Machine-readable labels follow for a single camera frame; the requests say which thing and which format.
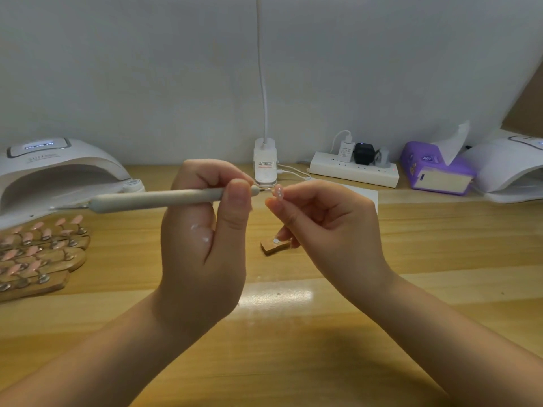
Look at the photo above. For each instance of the wooden stands with pink nails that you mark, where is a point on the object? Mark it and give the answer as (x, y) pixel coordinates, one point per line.
(38, 257)

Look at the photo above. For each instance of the black plug adapter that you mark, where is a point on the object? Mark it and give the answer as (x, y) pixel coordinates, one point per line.
(365, 154)

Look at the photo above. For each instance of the white power strip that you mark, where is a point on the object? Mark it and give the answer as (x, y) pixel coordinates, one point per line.
(354, 169)

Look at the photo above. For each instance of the person's right forearm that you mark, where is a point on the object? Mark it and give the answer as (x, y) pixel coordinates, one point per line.
(458, 347)

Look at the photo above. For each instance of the grey plug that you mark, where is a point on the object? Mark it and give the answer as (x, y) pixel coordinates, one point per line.
(383, 158)

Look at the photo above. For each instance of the wooden nail holder strip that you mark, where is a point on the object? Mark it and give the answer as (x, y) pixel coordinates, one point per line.
(276, 246)

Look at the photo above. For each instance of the white nail lamp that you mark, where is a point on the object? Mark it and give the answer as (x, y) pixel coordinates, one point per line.
(51, 169)
(509, 168)

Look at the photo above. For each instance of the white paper sheet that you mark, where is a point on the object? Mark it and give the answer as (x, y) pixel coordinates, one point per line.
(366, 196)

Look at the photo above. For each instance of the purple tissue box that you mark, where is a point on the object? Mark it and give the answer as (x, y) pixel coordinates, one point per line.
(422, 168)

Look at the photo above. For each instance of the white charger plug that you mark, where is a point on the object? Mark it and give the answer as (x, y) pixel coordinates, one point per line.
(346, 151)

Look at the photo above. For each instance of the brown wooden board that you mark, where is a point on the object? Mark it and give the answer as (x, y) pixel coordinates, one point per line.
(526, 106)

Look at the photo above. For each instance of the grey dotting pen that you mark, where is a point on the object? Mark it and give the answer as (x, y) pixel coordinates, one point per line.
(144, 200)

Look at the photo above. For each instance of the white tissue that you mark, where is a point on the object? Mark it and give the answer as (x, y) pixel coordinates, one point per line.
(452, 141)

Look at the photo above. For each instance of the person's left forearm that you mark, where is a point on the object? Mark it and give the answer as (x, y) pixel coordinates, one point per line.
(81, 360)

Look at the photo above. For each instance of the person's right hand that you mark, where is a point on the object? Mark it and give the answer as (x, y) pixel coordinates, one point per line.
(339, 237)

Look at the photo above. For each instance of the person's left hand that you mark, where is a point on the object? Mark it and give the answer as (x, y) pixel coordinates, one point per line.
(204, 258)

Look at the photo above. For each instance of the small closed white jar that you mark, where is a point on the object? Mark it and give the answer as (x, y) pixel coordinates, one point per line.
(133, 185)

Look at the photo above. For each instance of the white desk lamp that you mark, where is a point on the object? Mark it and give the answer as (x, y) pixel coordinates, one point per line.
(266, 161)

